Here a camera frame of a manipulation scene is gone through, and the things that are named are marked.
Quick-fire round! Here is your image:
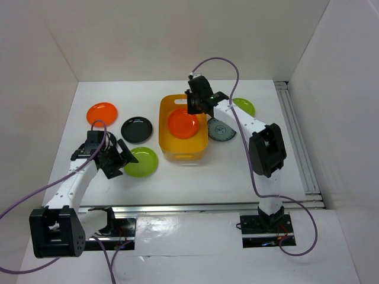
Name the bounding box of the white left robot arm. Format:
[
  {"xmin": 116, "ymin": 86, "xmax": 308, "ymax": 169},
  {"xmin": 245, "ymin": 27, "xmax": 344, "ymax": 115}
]
[{"xmin": 29, "ymin": 130, "xmax": 138, "ymax": 259}]

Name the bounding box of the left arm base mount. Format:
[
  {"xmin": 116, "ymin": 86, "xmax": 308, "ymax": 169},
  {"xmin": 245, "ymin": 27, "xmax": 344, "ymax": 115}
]
[{"xmin": 78, "ymin": 206, "xmax": 137, "ymax": 251}]

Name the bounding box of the green plate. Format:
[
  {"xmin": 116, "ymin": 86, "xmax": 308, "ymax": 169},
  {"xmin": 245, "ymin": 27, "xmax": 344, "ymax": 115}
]
[
  {"xmin": 124, "ymin": 147, "xmax": 159, "ymax": 178},
  {"xmin": 233, "ymin": 98, "xmax": 255, "ymax": 117}
]

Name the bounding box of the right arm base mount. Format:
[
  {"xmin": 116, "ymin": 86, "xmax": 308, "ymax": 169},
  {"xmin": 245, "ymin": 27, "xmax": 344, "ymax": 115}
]
[{"xmin": 235, "ymin": 210, "xmax": 296, "ymax": 249}]

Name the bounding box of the aluminium rail right side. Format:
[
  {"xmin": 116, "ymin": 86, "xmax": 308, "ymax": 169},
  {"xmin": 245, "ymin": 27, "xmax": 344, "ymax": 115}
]
[{"xmin": 274, "ymin": 81, "xmax": 326, "ymax": 210}]

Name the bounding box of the black plate near bin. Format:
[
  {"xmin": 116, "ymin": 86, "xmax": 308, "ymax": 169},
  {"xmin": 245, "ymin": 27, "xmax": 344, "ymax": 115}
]
[{"xmin": 121, "ymin": 117, "xmax": 153, "ymax": 144}]

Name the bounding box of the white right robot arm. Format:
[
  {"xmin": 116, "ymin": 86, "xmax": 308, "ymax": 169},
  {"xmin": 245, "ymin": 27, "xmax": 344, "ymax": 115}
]
[{"xmin": 185, "ymin": 74, "xmax": 287, "ymax": 232}]

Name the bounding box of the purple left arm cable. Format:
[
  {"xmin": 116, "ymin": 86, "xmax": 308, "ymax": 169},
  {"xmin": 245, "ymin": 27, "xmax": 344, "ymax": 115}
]
[{"xmin": 0, "ymin": 119, "xmax": 125, "ymax": 284}]

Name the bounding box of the yellow plastic bin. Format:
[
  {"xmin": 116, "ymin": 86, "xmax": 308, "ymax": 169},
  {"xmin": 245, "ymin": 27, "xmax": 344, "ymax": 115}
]
[{"xmin": 158, "ymin": 94, "xmax": 208, "ymax": 163}]

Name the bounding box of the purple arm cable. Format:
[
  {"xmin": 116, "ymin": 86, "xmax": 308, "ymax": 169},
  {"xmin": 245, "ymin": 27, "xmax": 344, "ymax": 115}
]
[
  {"xmin": 189, "ymin": 57, "xmax": 319, "ymax": 263},
  {"xmin": 0, "ymin": 119, "xmax": 125, "ymax": 284}
]

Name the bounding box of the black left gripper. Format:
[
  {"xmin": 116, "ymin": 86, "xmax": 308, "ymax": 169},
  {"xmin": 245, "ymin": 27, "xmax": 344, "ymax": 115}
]
[{"xmin": 100, "ymin": 138, "xmax": 137, "ymax": 179}]

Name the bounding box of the aluminium rail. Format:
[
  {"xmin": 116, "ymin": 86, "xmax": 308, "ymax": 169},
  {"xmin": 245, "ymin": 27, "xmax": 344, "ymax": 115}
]
[
  {"xmin": 79, "ymin": 200, "xmax": 325, "ymax": 214},
  {"xmin": 274, "ymin": 81, "xmax": 326, "ymax": 210}
]

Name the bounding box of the orange plate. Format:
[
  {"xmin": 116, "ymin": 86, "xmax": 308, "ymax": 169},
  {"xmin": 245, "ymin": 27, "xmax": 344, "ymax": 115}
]
[
  {"xmin": 86, "ymin": 102, "xmax": 118, "ymax": 127},
  {"xmin": 168, "ymin": 109, "xmax": 200, "ymax": 139}
]

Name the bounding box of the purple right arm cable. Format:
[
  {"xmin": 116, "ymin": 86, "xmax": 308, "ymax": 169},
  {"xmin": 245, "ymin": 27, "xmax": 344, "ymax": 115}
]
[{"xmin": 189, "ymin": 57, "xmax": 319, "ymax": 263}]

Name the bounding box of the aluminium rail front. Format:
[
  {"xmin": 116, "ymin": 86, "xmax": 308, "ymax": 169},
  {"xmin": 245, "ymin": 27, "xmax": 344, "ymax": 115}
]
[{"xmin": 79, "ymin": 200, "xmax": 325, "ymax": 214}]

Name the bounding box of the blue patterned plate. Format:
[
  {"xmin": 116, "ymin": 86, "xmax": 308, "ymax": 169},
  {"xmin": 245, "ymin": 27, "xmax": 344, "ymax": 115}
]
[{"xmin": 207, "ymin": 118, "xmax": 236, "ymax": 142}]

